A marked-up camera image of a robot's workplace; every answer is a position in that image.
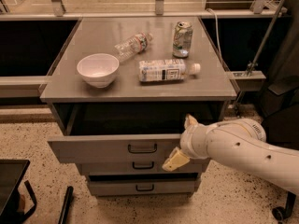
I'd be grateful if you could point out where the grey bottom drawer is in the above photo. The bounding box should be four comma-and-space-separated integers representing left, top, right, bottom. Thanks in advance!
88, 174, 201, 196

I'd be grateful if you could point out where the black bar on floor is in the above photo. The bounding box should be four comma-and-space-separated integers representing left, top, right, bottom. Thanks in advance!
58, 186, 74, 224

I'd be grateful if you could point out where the grey middle drawer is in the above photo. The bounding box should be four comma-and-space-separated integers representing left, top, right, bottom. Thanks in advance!
77, 160, 209, 175

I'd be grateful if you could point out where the grey drawer cabinet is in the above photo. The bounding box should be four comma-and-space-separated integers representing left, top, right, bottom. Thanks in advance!
41, 17, 236, 185

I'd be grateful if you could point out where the white bowl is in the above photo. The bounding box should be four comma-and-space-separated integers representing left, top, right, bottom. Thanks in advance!
77, 53, 120, 88

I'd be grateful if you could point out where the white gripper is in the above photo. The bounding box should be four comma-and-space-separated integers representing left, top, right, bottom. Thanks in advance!
163, 114, 218, 172

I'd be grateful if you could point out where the grey top drawer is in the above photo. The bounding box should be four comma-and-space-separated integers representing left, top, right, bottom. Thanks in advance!
49, 102, 224, 164

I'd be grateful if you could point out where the black side table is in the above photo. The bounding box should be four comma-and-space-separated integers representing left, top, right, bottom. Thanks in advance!
0, 159, 37, 224

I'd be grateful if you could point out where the white cable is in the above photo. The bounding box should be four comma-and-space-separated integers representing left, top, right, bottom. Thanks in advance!
205, 7, 224, 63

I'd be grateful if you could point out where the grey drawer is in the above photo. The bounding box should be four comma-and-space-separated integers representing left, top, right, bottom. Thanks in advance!
49, 102, 224, 164
88, 174, 201, 196
77, 160, 209, 175

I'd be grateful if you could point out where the clear crushed water bottle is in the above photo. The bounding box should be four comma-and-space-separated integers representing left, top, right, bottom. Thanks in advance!
115, 33, 153, 63

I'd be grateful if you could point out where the black office chair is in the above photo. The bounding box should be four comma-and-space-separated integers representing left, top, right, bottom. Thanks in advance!
260, 91, 299, 224

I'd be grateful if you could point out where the white labelled drink bottle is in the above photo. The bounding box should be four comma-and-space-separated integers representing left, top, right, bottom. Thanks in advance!
138, 59, 201, 82

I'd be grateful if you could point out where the green soda can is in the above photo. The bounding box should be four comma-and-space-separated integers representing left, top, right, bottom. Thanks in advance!
173, 21, 193, 58

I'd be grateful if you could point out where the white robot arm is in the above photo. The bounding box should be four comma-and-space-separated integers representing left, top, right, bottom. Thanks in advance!
163, 114, 299, 195

